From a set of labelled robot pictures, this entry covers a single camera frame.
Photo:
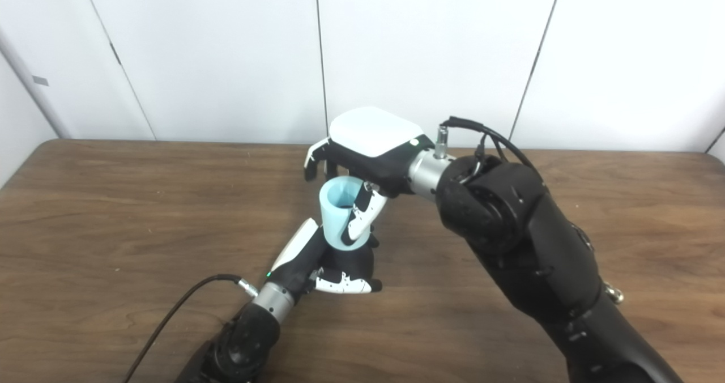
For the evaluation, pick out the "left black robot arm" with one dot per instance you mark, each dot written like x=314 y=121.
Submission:
x=243 y=343

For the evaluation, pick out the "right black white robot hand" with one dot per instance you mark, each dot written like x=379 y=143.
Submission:
x=374 y=139

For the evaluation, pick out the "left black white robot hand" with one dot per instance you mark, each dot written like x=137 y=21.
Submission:
x=297 y=258

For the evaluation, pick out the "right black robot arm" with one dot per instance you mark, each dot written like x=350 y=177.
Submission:
x=538 y=247

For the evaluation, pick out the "black flared nozzle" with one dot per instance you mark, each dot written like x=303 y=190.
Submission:
x=351 y=261

